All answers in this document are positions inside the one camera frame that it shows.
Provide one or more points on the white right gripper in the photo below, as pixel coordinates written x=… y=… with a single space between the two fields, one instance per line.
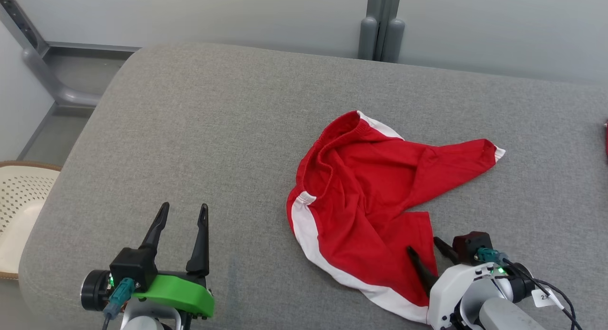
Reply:
x=446 y=287

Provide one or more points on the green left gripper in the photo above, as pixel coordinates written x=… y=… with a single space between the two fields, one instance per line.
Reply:
x=180 y=294

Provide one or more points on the red shorts with white stripe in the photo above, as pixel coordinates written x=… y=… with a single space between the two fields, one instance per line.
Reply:
x=361 y=202

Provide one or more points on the red Bulls 23 jersey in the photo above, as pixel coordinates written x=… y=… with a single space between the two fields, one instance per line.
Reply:
x=606 y=140

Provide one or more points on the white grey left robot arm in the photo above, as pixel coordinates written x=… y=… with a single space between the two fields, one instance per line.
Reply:
x=147 y=320

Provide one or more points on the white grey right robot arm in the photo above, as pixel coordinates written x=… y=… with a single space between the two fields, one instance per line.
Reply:
x=508 y=318

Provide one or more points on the cream perforated laundry basket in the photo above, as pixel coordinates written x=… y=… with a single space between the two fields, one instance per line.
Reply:
x=23 y=211

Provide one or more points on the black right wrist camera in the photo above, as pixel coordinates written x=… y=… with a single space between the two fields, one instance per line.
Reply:
x=470 y=244

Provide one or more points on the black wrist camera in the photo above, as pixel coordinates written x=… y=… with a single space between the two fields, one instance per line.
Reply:
x=133 y=268
x=470 y=244

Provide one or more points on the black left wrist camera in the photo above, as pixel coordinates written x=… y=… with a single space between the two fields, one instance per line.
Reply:
x=133 y=268

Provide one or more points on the grey curved pipe bracket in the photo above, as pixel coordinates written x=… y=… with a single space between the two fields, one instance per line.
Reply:
x=52 y=85

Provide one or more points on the grey wall base rail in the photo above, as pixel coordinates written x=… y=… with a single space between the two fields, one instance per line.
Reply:
x=90 y=46

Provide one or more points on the grey partition post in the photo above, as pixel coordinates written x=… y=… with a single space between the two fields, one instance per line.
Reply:
x=380 y=26

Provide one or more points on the dark perforated wall rail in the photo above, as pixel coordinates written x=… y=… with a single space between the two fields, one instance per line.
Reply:
x=21 y=23

